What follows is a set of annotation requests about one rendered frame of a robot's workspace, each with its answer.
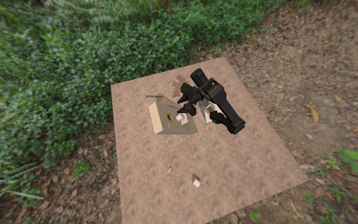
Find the tan service panel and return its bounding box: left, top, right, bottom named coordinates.
left=149, top=102, right=198, bottom=134

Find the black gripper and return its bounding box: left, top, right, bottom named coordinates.
left=177, top=88, right=204, bottom=116

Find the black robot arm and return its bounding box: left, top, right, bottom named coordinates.
left=181, top=68, right=246, bottom=135

